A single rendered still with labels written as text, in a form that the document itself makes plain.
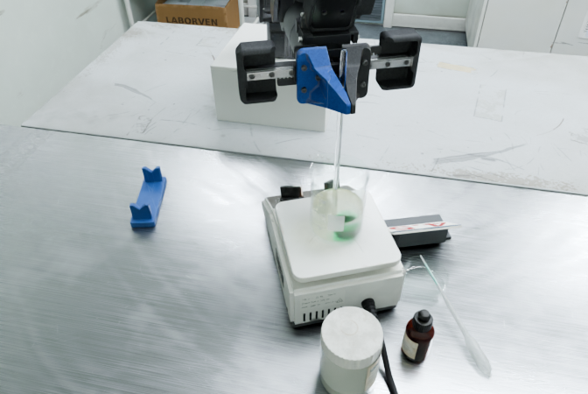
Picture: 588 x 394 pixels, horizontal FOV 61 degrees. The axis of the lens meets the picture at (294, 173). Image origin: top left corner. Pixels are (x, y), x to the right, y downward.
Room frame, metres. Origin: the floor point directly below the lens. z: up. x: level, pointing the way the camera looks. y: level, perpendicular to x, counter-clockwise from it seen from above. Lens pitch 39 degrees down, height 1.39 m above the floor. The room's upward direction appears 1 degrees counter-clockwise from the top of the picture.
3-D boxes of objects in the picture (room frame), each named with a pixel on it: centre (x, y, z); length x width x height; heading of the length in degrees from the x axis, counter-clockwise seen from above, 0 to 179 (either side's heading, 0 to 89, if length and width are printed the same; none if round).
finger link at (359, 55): (0.41, -0.06, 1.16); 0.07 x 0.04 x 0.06; 10
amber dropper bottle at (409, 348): (0.29, -0.13, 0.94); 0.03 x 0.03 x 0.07
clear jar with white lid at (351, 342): (0.27, -0.05, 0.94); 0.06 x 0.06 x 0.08
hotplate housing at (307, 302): (0.42, -0.04, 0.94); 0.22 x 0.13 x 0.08; 12
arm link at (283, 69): (0.49, -0.03, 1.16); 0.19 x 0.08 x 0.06; 100
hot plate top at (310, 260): (0.39, -0.05, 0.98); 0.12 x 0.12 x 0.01; 12
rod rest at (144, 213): (0.54, 0.21, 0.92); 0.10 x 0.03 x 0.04; 1
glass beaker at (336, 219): (0.40, -0.05, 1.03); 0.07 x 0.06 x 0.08; 35
